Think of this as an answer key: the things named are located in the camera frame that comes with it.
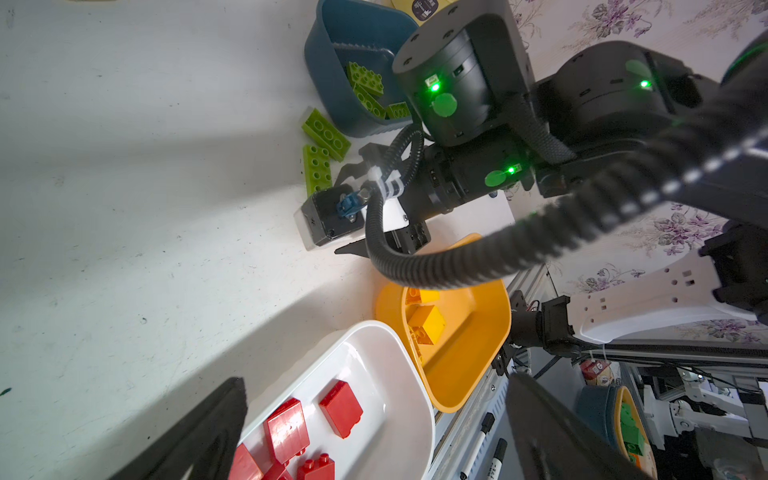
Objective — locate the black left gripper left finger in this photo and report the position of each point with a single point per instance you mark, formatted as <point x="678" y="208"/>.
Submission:
<point x="201" y="445"/>

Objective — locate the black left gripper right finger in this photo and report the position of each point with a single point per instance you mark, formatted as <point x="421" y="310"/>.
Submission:
<point x="552" y="443"/>

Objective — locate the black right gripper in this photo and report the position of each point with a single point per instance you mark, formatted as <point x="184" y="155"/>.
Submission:
<point x="448" y="177"/>

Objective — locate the red lego brick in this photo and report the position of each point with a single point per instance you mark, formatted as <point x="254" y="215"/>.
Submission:
<point x="286" y="432"/>
<point x="277" y="471"/>
<point x="244" y="467"/>
<point x="341" y="409"/>
<point x="320" y="468"/>

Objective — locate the green lego brick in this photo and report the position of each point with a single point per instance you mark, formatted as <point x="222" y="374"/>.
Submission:
<point x="323" y="132"/>
<point x="370" y="103"/>
<point x="316" y="168"/>
<point x="366" y="78"/>
<point x="397" y="111"/>

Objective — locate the yellow curved lego brick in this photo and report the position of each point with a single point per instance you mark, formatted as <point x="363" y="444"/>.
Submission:
<point x="416" y="296"/>

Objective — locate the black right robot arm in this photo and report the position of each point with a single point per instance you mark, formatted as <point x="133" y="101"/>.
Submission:
<point x="617" y="130"/>

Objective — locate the black marker pen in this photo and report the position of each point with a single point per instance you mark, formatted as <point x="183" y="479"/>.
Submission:
<point x="476" y="445"/>

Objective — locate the yellow plastic tray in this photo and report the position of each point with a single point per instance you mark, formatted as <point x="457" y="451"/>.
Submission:
<point x="478" y="320"/>

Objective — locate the white plastic tray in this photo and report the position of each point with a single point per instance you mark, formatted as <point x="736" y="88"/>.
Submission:
<point x="395" y="436"/>

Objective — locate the dark teal plastic bin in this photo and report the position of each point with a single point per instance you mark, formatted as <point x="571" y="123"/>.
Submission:
<point x="350" y="37"/>

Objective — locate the yellow pen cup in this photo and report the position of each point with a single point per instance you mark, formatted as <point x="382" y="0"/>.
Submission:
<point x="420" y="10"/>

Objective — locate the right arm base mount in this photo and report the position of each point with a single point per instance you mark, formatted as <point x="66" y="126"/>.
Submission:
<point x="546" y="327"/>

